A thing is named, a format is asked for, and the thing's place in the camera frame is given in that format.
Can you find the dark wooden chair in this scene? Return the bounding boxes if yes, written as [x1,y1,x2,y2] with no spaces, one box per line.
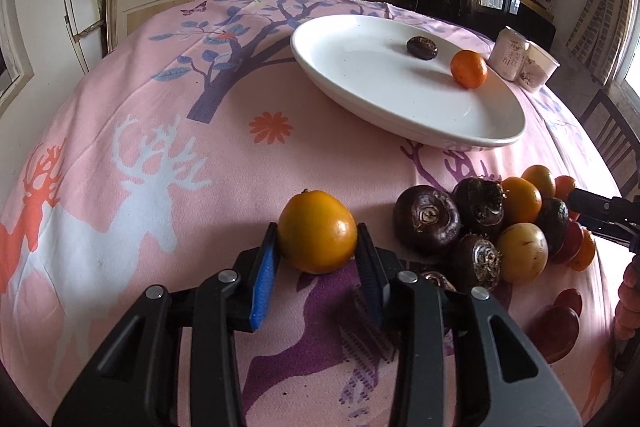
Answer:
[578,90,639,199]

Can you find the white beverage can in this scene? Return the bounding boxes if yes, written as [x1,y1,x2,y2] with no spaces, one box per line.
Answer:
[487,26,529,81]

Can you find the red cherry tomato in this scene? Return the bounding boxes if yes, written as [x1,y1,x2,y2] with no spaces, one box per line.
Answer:
[553,288,582,317]

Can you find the small yellow-green fruit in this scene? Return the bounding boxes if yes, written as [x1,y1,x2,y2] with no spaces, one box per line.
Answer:
[522,165,555,198]

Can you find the person's hand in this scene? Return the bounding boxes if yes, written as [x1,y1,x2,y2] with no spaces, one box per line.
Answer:
[614,255,640,340]

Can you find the orange mandarin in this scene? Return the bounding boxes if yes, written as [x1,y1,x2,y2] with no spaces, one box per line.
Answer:
[450,50,488,90]
[554,174,579,220]
[567,229,597,272]

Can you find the window with white frame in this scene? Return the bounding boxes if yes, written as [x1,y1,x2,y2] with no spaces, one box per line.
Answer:
[1,0,34,114]

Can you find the pale yellow fruit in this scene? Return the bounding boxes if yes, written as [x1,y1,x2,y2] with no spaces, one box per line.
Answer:
[496,222,548,284]

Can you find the small yellow-orange fruit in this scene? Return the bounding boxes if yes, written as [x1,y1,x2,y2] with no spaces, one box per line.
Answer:
[501,176,542,225]
[278,190,358,275]

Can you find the white oval plate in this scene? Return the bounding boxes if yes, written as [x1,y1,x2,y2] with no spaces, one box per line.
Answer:
[291,14,526,150]

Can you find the dark red plum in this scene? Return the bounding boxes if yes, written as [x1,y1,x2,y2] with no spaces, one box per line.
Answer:
[549,219,584,265]
[526,306,580,364]

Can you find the white paper cup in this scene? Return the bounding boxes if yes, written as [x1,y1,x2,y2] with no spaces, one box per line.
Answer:
[516,41,560,93]

